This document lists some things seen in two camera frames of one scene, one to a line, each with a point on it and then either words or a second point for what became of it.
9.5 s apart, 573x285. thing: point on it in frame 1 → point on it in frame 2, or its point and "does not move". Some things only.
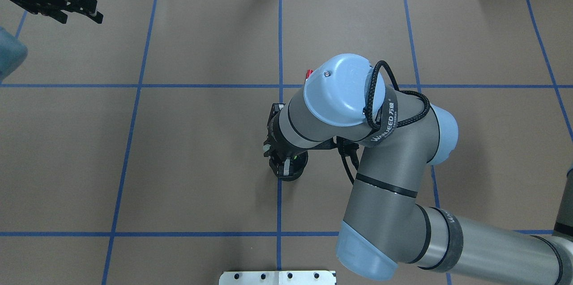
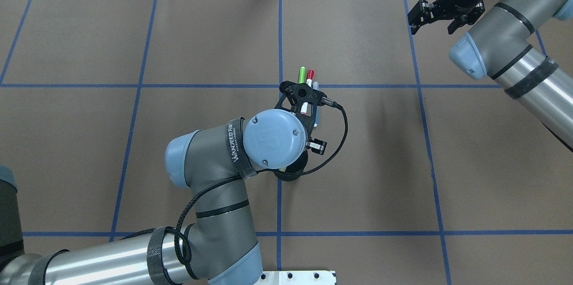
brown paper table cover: [132, 150] does not move
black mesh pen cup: [297, 164] does not move
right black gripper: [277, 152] → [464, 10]
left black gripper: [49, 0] → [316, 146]
